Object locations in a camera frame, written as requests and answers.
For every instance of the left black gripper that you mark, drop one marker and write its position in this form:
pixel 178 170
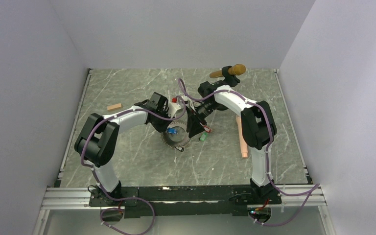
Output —
pixel 162 128

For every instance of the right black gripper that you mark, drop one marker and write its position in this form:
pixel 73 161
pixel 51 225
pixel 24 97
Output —
pixel 193 126

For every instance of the blue key tag with key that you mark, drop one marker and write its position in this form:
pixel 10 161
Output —
pixel 172 131

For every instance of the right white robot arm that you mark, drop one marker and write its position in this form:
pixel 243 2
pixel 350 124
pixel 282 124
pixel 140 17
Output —
pixel 258 131

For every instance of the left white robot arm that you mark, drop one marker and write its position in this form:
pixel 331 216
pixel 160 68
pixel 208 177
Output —
pixel 97 140

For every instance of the red key tag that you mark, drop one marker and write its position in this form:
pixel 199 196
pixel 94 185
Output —
pixel 207 129

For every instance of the green key tag with key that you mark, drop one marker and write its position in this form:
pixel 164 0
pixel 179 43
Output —
pixel 203 137

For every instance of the tan wooden block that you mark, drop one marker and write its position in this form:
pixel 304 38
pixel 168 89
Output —
pixel 114 107

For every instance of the pink wooden cylinder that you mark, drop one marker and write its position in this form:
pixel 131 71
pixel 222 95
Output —
pixel 243 144

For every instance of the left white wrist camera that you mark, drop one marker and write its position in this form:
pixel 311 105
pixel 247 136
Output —
pixel 176 110

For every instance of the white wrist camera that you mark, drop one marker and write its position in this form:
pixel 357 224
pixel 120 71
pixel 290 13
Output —
pixel 188 102
pixel 176 110

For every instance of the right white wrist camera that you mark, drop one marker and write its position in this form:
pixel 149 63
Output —
pixel 188 102

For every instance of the black base frame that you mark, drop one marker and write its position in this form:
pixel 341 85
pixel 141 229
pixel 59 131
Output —
pixel 236 200

